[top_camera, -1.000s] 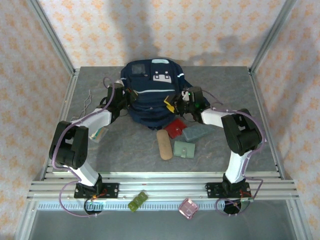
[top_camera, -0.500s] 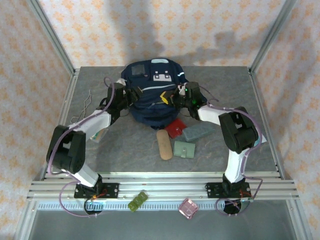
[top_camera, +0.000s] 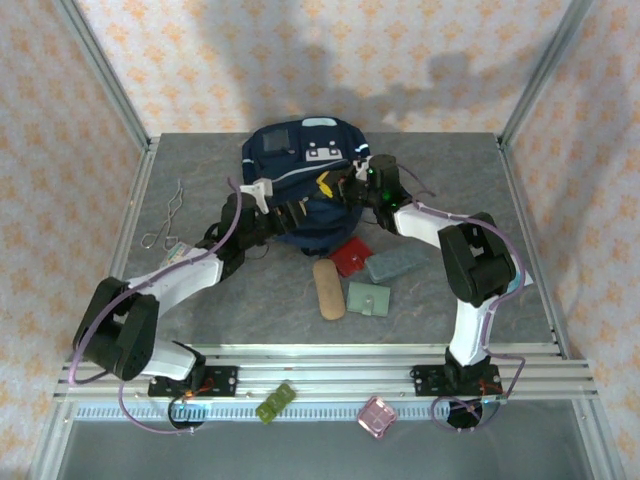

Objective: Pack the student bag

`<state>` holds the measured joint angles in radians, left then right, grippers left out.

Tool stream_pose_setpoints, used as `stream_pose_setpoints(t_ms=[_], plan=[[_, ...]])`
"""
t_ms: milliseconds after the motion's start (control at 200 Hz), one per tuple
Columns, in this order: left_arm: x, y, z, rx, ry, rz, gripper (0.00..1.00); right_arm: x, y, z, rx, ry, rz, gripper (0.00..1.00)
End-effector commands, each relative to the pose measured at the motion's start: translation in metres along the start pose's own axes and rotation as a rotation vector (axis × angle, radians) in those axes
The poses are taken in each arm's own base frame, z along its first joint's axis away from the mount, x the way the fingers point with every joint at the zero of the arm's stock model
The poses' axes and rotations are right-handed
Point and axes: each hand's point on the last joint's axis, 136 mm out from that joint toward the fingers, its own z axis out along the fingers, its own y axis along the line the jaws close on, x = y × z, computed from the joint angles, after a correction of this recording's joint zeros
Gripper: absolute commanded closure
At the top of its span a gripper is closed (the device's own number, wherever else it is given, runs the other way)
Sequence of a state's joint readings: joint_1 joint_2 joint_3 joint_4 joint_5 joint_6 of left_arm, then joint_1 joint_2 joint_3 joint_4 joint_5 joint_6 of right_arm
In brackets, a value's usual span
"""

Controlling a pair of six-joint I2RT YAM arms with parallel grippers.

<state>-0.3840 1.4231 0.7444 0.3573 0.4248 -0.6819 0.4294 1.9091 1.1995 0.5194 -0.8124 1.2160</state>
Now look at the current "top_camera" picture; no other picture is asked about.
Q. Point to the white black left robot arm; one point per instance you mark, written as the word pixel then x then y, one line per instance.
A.
pixel 180 277

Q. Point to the aluminium frame post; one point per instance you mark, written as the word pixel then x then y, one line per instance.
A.
pixel 540 75
pixel 106 75

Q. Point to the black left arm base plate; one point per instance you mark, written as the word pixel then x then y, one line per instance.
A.
pixel 222 380

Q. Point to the navy blue backpack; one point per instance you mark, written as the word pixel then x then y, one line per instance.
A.
pixel 280 165

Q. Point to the pink square box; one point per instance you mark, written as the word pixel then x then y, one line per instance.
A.
pixel 377 417

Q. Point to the red snap wallet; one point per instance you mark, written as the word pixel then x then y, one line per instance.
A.
pixel 352 256

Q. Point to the light blue item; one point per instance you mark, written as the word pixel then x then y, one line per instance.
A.
pixel 522 281

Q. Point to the small white printed packet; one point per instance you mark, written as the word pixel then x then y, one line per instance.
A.
pixel 176 254

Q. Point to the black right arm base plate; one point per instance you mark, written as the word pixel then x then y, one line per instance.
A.
pixel 425 380

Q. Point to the tan glasses case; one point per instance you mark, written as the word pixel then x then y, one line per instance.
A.
pixel 328 290

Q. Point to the green plastic block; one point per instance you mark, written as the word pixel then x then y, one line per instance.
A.
pixel 275 402

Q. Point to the aluminium side rail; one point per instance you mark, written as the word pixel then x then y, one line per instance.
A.
pixel 518 200
pixel 137 200

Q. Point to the grey teal pencil case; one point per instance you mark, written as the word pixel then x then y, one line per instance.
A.
pixel 396 262

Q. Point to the aluminium front rail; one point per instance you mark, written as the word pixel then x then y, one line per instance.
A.
pixel 325 372

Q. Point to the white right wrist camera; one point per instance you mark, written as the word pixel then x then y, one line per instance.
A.
pixel 360 165

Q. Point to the pale green snap wallet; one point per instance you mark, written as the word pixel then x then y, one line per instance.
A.
pixel 367 298

